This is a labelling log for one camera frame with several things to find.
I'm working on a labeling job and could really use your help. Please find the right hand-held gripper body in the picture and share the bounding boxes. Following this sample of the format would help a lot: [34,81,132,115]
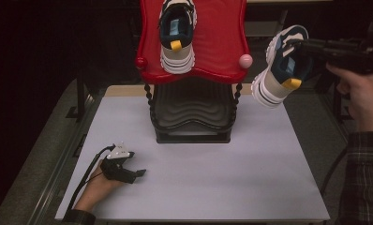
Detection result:
[307,6,373,76]

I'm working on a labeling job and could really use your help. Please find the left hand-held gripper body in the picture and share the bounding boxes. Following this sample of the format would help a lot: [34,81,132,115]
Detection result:
[99,142,138,185]

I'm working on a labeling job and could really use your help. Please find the white and blue sneaker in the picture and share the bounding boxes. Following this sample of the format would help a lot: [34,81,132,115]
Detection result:
[158,0,198,76]
[250,24,314,109]

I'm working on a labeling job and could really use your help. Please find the red and black shoe rack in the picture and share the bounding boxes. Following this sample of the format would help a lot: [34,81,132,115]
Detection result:
[135,0,254,144]

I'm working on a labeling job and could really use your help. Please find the person's left hand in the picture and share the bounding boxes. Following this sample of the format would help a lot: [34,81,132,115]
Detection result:
[72,159,126,213]

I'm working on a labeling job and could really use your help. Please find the person's right hand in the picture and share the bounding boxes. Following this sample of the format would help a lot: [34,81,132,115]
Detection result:
[325,62,373,133]

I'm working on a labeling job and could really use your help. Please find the black metal stand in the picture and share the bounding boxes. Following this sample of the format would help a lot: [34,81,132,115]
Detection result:
[330,88,355,124]
[65,70,93,124]

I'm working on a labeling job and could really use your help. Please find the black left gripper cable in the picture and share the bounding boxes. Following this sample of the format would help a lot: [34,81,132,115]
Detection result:
[65,143,117,218]

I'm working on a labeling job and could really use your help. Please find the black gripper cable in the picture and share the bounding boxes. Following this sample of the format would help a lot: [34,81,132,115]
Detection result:
[65,143,117,218]
[320,147,349,197]

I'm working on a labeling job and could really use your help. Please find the aluminium frame rail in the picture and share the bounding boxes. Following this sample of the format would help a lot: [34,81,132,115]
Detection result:
[26,93,105,225]
[319,93,351,148]

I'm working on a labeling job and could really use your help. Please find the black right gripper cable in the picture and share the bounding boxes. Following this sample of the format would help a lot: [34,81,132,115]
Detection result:
[320,147,349,197]

